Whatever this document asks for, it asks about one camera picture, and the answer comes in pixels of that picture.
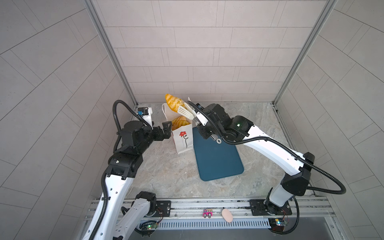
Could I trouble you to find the left green circuit board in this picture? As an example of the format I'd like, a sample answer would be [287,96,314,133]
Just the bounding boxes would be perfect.
[140,221,159,231]

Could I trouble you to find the small yellow striped bun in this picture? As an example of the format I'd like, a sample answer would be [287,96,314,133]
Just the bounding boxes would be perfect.
[172,120,191,131]

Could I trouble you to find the green circuit board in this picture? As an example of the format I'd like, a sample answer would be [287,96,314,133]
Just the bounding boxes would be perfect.
[140,221,159,231]
[268,218,289,233]

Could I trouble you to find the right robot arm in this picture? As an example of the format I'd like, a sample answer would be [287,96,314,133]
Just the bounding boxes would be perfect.
[186,101,347,215]

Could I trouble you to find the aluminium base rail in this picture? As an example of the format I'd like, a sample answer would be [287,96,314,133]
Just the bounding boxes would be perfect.
[98,196,338,238]

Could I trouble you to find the right green circuit board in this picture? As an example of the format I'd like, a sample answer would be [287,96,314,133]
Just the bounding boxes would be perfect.
[268,218,289,233]

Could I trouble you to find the steel tongs cream tips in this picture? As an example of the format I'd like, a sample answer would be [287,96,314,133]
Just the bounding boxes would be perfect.
[176,101,223,145]

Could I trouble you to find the pink toy truck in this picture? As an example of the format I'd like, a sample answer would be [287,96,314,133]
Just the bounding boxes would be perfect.
[203,209,213,218]

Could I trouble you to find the pink oval toy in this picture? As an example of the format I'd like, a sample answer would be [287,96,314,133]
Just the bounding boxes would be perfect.
[222,209,234,223]

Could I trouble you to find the teal plastic tray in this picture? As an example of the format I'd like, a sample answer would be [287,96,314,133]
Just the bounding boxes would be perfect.
[193,128,244,182]

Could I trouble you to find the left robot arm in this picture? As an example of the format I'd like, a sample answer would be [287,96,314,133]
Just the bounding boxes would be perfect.
[83,100,172,240]

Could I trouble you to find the orange triangular bread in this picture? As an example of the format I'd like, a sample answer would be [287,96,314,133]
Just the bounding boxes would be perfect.
[172,116,187,126]

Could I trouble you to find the yellow croissant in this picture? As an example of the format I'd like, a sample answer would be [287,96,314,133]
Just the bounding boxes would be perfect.
[165,94,185,112]

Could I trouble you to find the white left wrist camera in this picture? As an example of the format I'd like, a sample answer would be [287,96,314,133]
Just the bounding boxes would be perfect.
[138,107,153,128]

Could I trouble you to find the floral paper bag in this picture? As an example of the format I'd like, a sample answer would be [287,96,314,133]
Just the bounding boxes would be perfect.
[162,103,194,154]

